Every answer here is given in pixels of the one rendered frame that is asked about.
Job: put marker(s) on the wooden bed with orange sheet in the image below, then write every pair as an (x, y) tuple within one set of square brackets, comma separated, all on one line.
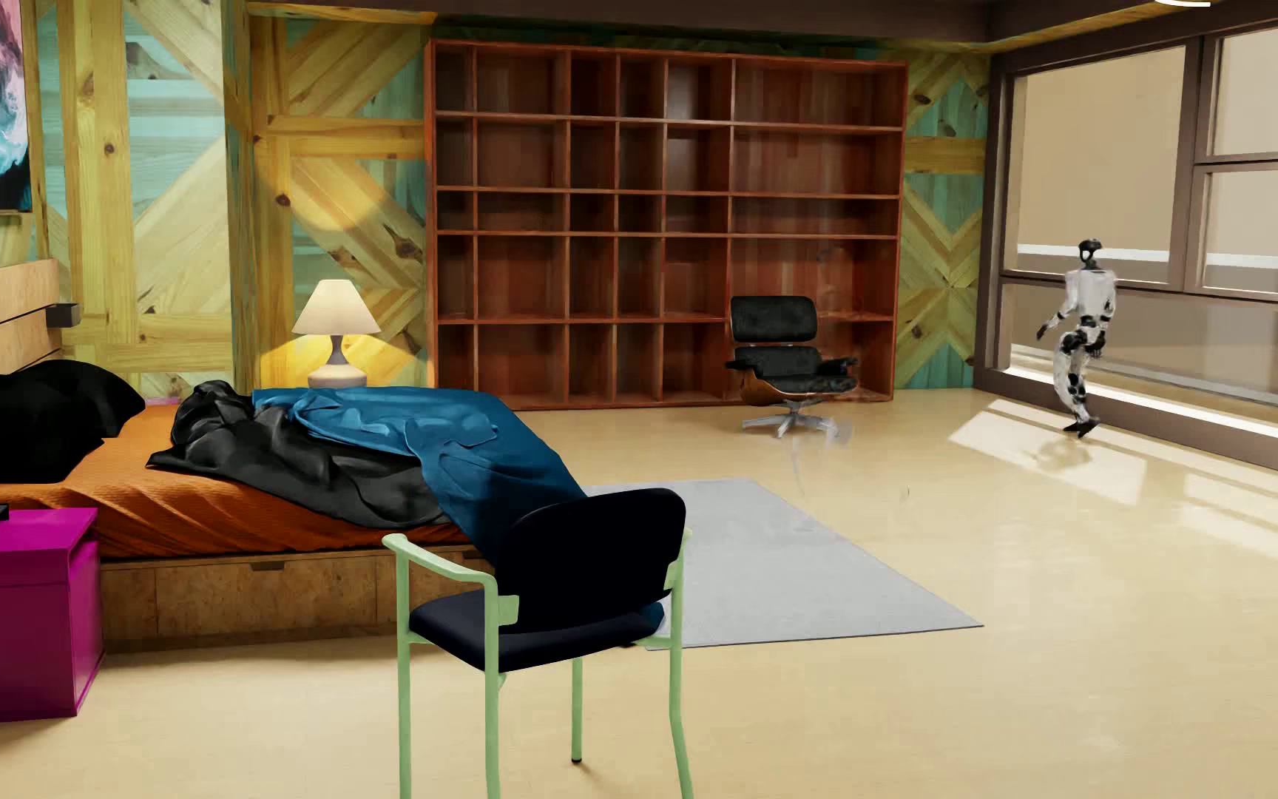
[(151, 499)]

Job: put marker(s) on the white table lamp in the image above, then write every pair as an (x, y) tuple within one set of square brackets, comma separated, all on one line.
[(336, 322)]

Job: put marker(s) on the black leather lounge chair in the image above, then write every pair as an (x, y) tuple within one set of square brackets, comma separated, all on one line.
[(783, 361)]

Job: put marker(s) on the black pillow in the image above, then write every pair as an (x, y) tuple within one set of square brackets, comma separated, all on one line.
[(18, 416)]

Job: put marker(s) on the blue blanket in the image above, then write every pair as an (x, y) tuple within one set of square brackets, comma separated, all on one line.
[(462, 444)]

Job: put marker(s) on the large dark frame window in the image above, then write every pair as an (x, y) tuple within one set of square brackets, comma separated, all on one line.
[(1183, 222)]

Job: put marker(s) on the white humanoid robot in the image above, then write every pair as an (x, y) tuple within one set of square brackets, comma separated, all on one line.
[(1089, 297)]

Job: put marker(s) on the black blanket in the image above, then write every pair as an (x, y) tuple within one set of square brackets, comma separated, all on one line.
[(262, 450)]

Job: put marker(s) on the large red wooden bookshelf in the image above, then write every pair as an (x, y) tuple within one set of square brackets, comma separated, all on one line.
[(667, 222)]

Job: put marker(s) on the green frame black seat chair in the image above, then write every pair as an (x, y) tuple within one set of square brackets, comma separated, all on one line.
[(561, 588)]

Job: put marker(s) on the magenta nightstand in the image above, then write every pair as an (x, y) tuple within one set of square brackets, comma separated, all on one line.
[(7, 621)]

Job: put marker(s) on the grey floor rug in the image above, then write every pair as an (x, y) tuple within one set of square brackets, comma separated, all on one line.
[(783, 566)]

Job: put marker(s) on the small black wall fixture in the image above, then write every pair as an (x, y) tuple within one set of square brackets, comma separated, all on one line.
[(63, 314)]

